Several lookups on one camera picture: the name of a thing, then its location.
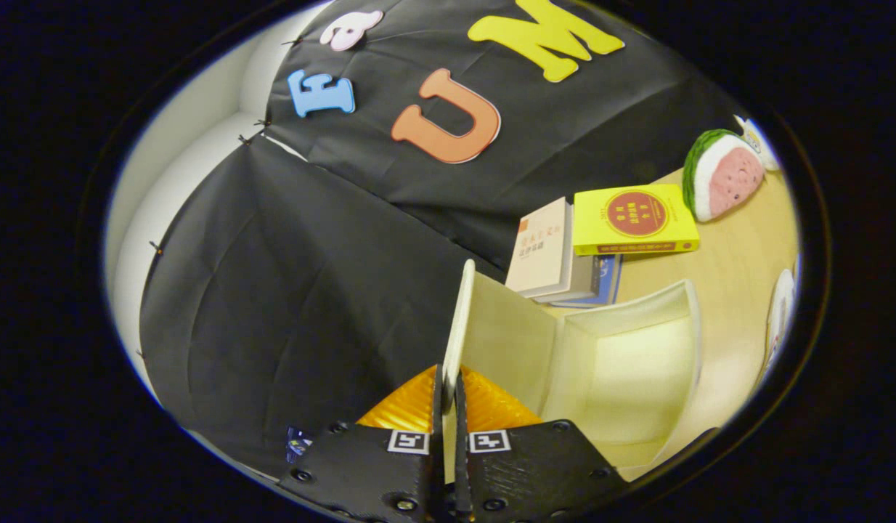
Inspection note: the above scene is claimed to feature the white shoe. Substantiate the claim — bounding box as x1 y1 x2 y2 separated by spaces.
764 269 797 373

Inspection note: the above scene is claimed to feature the black backdrop cloth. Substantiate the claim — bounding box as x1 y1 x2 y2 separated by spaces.
139 0 746 480

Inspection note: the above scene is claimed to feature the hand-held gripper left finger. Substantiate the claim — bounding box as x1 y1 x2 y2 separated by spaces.
277 363 449 523

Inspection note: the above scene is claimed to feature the cream storage box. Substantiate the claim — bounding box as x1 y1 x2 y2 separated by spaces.
441 259 703 484

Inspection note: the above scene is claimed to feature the blue book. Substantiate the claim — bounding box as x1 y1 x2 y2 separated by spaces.
550 254 623 309

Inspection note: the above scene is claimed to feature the beige book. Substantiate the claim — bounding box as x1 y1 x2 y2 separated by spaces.
505 197 598 304

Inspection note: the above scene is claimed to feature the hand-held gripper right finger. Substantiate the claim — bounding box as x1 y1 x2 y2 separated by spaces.
454 365 630 523

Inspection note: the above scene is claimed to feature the white plush toy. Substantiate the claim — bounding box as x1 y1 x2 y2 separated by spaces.
735 115 781 172

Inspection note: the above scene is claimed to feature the watermelon plush toy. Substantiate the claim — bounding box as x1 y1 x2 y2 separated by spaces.
682 129 766 223

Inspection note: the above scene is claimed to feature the yellow book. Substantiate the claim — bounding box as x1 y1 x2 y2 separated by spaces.
572 184 700 256

